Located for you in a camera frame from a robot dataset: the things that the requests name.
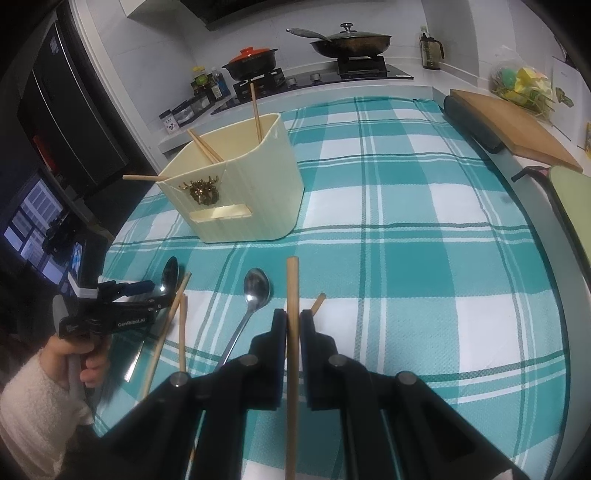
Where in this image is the clay pot with red lid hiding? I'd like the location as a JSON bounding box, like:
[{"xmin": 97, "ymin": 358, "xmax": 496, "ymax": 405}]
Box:
[{"xmin": 221, "ymin": 45, "xmax": 280, "ymax": 82}]

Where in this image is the green pan lid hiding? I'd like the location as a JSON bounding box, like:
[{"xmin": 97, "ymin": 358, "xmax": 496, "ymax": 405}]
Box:
[{"xmin": 547, "ymin": 165, "xmax": 591, "ymax": 269}]

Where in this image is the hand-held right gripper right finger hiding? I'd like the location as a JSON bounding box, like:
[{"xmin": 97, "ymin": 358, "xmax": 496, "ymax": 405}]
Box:
[{"xmin": 300, "ymin": 308, "xmax": 532, "ymax": 480}]

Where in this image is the black range hood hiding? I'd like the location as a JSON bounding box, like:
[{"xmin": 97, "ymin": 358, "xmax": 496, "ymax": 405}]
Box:
[{"xmin": 179, "ymin": 0, "xmax": 260, "ymax": 25}]

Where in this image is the white knife block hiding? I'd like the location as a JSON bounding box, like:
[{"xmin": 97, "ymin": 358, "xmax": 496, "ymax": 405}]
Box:
[{"xmin": 549, "ymin": 54, "xmax": 588, "ymax": 149}]

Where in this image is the black refrigerator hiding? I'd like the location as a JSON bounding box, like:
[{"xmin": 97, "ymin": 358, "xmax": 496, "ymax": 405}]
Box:
[{"xmin": 17, "ymin": 21, "xmax": 131, "ymax": 186}]

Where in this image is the clear spice jar set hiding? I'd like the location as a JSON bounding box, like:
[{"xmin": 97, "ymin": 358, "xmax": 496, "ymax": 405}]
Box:
[{"xmin": 171, "ymin": 93, "xmax": 213, "ymax": 128}]

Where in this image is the black wok with glass lid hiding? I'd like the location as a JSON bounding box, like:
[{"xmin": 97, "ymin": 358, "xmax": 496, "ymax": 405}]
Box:
[{"xmin": 286, "ymin": 22, "xmax": 393, "ymax": 60}]

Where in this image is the dark green water jug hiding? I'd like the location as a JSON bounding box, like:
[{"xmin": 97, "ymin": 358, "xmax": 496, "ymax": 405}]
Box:
[{"xmin": 419, "ymin": 27, "xmax": 445, "ymax": 70}]

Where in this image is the wooden cutting board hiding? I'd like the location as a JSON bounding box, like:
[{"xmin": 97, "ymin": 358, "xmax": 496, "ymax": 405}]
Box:
[{"xmin": 450, "ymin": 89, "xmax": 584, "ymax": 174}]

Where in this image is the metal spoon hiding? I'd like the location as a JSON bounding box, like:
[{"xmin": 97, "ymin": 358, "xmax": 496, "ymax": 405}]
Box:
[
  {"xmin": 213, "ymin": 267, "xmax": 273, "ymax": 374},
  {"xmin": 124, "ymin": 256, "xmax": 180, "ymax": 384}
]

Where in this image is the person's left forearm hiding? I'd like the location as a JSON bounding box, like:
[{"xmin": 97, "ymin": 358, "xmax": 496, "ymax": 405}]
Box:
[{"xmin": 0, "ymin": 354, "xmax": 96, "ymax": 480}]

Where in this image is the wooden chopsticks pair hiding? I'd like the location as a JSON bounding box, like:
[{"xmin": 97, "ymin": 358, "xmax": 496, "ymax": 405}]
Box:
[{"xmin": 139, "ymin": 271, "xmax": 192, "ymax": 402}]

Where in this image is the dark sauce bottle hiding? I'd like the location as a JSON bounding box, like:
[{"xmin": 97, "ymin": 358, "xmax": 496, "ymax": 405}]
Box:
[{"xmin": 209, "ymin": 69, "xmax": 230, "ymax": 100}]

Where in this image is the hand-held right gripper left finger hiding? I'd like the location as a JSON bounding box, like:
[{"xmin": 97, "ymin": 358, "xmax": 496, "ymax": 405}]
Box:
[{"xmin": 95, "ymin": 308, "xmax": 289, "ymax": 480}]

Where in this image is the plastic bag of colourful items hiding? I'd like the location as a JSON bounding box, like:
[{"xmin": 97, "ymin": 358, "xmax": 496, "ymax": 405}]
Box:
[{"xmin": 489, "ymin": 65, "xmax": 557, "ymax": 124}]

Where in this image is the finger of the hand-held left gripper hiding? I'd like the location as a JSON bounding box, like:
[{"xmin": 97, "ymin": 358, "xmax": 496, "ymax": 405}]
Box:
[
  {"xmin": 117, "ymin": 295, "xmax": 170, "ymax": 312},
  {"xmin": 98, "ymin": 279, "xmax": 156, "ymax": 299}
]

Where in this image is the cream utensil holder box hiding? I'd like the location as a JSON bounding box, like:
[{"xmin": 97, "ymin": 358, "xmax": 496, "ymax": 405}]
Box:
[{"xmin": 154, "ymin": 113, "xmax": 306, "ymax": 244}]

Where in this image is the person's left hand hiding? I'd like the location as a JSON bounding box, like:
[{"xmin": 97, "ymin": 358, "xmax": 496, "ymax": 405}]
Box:
[{"xmin": 43, "ymin": 335, "xmax": 112, "ymax": 388}]

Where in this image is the black gas stove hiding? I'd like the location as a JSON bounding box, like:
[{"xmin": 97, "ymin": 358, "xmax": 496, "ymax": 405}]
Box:
[{"xmin": 210, "ymin": 61, "xmax": 414, "ymax": 114}]

